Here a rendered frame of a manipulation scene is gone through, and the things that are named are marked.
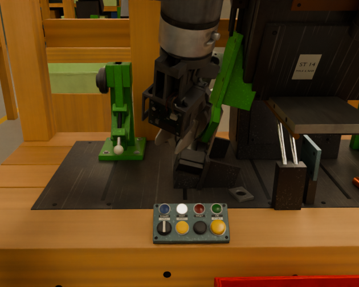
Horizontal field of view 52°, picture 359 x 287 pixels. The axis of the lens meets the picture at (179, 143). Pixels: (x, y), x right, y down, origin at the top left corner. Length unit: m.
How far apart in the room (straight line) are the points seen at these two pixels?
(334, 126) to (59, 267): 0.59
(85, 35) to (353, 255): 1.01
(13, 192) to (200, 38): 0.72
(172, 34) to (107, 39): 0.85
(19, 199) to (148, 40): 0.60
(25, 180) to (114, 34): 0.55
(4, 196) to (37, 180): 0.10
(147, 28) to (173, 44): 0.72
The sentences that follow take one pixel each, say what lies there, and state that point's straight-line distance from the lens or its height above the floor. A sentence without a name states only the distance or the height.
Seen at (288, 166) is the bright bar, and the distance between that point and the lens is 0.82.
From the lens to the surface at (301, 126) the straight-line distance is 0.71.
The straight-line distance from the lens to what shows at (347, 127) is 0.74.
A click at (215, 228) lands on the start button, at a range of 0.73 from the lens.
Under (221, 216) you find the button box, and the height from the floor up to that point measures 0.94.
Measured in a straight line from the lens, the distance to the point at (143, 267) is 0.77.
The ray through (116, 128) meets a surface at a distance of 1.05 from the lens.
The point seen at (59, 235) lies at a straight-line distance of 0.80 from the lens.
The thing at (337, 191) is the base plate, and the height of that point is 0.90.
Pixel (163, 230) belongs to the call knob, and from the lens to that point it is 0.72.
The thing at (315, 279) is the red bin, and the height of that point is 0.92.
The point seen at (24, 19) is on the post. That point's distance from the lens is 1.27.
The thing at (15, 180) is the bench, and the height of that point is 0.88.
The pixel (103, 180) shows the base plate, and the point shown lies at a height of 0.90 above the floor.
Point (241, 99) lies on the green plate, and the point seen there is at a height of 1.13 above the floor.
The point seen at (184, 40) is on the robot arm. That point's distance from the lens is 0.46.
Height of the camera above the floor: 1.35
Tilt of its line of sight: 22 degrees down
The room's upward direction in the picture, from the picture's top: straight up
